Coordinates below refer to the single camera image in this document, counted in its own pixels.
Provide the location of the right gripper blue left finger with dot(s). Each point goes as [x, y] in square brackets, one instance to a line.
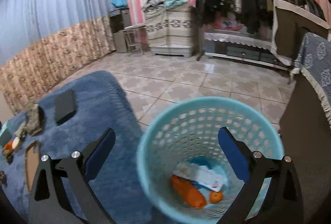
[96, 153]

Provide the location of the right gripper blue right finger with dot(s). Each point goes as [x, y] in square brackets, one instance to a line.
[236, 152]

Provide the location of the white paper packet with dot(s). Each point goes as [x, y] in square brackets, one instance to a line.
[200, 174]

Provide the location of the small orange tangerine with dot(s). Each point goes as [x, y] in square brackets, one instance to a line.
[215, 197]

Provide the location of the orange snack bag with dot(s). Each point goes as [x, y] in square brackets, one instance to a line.
[186, 190]

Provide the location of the patterned beige snack bag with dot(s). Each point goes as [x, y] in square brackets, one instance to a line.
[35, 119]

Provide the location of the blue plastic bag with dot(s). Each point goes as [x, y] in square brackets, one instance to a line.
[211, 164]

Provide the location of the brown wrapper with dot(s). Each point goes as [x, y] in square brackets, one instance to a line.
[3, 178]

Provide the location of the blue plush rug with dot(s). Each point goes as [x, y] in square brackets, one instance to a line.
[101, 104]

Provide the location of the light blue plastic basket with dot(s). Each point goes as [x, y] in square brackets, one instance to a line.
[189, 129]

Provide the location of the black rectangular case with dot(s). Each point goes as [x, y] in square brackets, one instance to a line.
[65, 107]

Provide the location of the brown phone case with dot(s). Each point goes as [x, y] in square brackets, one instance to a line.
[32, 158]

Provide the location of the beige folded cloth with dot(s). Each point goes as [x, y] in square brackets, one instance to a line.
[19, 136]

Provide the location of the teal tissue box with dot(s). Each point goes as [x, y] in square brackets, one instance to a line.
[5, 134]

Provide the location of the low tv stand with lace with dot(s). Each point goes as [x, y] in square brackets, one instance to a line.
[243, 48]

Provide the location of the blue patterned cloth cover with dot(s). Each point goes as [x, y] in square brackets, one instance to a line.
[313, 61]

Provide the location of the small metal table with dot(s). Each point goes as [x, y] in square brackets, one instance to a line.
[132, 35]

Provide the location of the covered storage cabinet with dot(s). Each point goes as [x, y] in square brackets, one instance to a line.
[171, 31]

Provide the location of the grey water dispenser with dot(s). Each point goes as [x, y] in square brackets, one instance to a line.
[119, 20]

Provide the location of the dark covered board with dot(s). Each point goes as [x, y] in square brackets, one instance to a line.
[290, 23]

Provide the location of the blue and floral curtain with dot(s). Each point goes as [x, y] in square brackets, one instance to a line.
[45, 41]

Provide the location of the clothes rack with garments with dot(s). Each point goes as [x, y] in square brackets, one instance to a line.
[248, 17]

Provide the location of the blue covered potted plant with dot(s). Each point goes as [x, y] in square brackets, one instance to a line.
[120, 3]

